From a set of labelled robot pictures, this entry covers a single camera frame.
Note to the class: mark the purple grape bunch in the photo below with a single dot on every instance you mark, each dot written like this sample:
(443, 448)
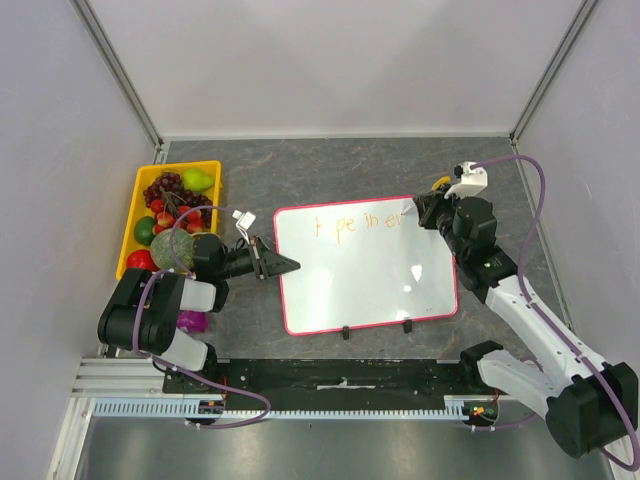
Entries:
(168, 186)

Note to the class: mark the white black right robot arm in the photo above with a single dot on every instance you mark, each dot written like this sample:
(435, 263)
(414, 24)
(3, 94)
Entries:
(586, 402)

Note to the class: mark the aluminium frame rail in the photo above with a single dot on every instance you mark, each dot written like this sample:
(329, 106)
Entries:
(117, 377)

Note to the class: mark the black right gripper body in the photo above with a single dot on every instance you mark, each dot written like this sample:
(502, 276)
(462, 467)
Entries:
(428, 211)

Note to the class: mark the pink framed whiteboard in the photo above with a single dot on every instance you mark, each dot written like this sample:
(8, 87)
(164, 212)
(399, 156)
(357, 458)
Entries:
(364, 263)

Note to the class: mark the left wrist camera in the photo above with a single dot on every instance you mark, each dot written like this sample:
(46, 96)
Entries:
(244, 221)

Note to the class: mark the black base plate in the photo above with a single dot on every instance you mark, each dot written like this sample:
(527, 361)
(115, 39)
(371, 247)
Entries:
(345, 385)

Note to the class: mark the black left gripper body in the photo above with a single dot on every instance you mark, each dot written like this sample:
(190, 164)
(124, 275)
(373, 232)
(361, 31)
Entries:
(241, 262)

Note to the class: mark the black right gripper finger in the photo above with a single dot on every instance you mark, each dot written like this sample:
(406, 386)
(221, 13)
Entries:
(437, 193)
(425, 211)

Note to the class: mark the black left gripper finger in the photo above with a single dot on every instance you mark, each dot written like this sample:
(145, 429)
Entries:
(269, 271)
(269, 257)

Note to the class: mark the green lime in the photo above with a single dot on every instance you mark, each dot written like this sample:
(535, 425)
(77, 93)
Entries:
(144, 230)

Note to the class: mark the red cherry cluster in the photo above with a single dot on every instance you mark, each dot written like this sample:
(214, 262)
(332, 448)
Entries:
(166, 218)

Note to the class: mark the green pear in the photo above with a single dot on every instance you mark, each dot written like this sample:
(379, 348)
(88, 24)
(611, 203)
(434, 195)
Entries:
(197, 180)

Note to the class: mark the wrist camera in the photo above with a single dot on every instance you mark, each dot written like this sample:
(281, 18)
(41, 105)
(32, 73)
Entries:
(471, 180)
(244, 221)

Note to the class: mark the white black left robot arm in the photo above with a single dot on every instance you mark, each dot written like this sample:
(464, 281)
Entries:
(142, 313)

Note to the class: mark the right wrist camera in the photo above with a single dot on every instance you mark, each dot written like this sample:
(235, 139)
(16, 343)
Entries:
(471, 180)

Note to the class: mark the red apple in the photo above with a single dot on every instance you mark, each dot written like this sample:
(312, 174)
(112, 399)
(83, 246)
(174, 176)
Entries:
(141, 259)

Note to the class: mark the purple snack packet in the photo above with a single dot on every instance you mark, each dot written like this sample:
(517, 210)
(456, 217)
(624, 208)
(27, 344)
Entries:
(192, 322)

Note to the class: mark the yellow plastic fruit basket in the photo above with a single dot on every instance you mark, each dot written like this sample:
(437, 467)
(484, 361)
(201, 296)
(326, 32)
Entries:
(138, 209)

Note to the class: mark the yellow capped marker pen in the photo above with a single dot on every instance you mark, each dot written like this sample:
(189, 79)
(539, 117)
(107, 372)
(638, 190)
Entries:
(442, 180)

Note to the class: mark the green netted melon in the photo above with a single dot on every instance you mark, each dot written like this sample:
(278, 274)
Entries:
(180, 253)

